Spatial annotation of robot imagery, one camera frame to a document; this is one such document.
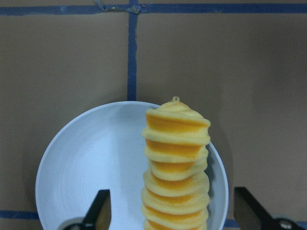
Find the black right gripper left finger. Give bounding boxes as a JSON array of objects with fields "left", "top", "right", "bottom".
[{"left": 58, "top": 189, "right": 112, "bottom": 230}]

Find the light blue plate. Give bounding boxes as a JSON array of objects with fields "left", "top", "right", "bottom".
[{"left": 35, "top": 101, "right": 229, "bottom": 230}]

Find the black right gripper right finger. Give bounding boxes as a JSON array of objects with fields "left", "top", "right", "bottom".
[{"left": 234, "top": 187, "right": 303, "bottom": 230}]

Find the sliced yellow bread loaf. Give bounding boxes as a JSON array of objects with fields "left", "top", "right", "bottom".
[{"left": 142, "top": 96, "right": 211, "bottom": 230}]

